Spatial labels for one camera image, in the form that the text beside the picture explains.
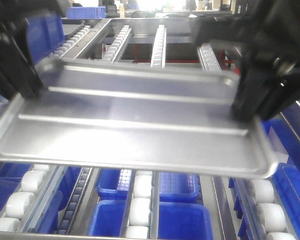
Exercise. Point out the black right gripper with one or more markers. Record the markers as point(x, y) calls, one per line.
point(267, 33)

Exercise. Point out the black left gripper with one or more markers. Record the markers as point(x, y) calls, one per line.
point(17, 69)

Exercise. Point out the ribbed silver metal tray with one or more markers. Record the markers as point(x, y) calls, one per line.
point(121, 115)

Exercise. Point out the dark tray far left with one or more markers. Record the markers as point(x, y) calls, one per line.
point(71, 27)

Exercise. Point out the large blue bin upper left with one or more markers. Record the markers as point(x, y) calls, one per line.
point(44, 35)

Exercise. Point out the far left roller track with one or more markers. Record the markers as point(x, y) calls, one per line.
point(69, 44)

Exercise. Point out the blue bin below right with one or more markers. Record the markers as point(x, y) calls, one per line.
point(284, 134)

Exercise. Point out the blue crate in background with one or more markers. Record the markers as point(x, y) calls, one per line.
point(86, 12)

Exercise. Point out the blue bin below left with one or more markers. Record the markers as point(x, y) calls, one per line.
point(54, 220)

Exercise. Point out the right white roller track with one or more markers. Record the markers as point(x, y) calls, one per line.
point(216, 196)

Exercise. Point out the orange bottle in background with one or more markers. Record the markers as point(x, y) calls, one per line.
point(121, 10)

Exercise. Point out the middle white roller track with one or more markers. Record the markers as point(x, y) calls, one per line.
point(141, 214)

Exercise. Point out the red metal floor frame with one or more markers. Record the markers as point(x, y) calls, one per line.
point(176, 53)

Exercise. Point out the left steel divider rail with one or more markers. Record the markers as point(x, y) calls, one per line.
point(85, 46)

